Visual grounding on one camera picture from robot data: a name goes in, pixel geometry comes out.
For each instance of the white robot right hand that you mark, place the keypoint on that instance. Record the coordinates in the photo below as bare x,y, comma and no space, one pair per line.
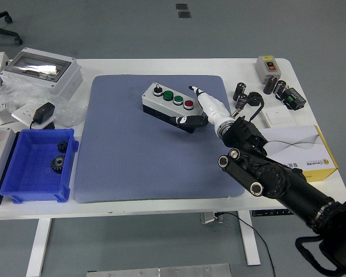
212,108

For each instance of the grey four-button control box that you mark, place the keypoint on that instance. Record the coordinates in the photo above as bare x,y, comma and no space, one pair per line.
150,99

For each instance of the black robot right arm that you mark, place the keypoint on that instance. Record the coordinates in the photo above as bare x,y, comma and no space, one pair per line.
294,184

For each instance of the black desk height controller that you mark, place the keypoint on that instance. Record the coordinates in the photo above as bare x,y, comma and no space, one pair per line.
265,213

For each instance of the grey emergency stop button station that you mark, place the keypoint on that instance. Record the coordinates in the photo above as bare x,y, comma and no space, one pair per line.
3,155

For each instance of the black cylindrical capacitor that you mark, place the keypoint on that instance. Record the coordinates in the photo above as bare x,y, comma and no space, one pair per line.
241,101
239,91
270,85
280,88

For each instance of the black module with green terminal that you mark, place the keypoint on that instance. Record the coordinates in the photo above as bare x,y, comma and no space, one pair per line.
295,98

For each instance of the grey-blue mat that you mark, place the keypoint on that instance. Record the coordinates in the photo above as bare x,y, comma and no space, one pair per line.
132,161

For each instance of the grey floor socket plate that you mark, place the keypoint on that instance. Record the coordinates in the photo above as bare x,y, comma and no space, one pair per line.
184,14
181,6

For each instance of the white and yellow cardboard box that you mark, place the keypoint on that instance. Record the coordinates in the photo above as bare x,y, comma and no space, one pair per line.
302,150

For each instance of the white table leg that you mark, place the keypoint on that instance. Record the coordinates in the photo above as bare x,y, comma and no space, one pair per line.
39,245
249,242

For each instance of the clear plastic bag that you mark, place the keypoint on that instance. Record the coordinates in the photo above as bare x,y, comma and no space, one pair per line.
69,111

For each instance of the small black gear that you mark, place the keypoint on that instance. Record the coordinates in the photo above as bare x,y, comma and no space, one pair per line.
62,146

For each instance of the large black gear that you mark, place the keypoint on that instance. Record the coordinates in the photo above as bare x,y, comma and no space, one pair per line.
58,164

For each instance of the black power adapter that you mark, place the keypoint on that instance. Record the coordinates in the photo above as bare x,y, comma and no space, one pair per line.
44,112

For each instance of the silver metal plate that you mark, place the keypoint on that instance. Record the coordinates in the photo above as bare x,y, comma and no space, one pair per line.
161,271

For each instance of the blue plastic bin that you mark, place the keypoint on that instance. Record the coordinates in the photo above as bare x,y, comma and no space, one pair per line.
29,176

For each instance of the black office chair base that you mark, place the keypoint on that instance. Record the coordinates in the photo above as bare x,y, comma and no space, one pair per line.
3,31

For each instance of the grey red-black switch box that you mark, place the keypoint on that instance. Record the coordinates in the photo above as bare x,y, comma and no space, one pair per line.
265,73

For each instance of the white wall switch plate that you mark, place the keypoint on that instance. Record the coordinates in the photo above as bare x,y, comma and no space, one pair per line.
278,115

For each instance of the grey under-table bracket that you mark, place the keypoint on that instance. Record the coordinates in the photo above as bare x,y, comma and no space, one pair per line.
209,217

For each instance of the grey enclosure with clear lid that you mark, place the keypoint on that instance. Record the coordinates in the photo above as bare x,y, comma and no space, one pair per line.
60,82

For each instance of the white wall socket plate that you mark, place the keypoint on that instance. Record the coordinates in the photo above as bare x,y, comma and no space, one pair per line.
21,114

